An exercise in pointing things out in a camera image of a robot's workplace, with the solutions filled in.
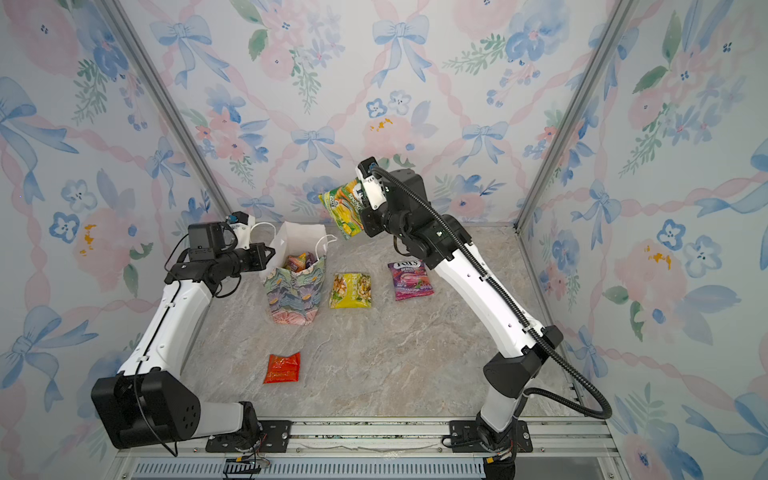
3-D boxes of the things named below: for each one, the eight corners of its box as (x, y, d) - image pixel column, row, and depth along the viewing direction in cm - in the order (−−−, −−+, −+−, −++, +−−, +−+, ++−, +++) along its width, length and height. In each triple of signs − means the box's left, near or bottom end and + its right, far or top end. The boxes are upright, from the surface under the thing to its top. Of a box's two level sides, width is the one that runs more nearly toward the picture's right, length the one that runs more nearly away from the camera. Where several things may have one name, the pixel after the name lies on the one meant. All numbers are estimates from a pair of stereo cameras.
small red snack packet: (265, 383, 84) (263, 381, 82) (272, 356, 89) (270, 353, 87) (298, 383, 84) (297, 381, 82) (303, 356, 89) (302, 353, 87)
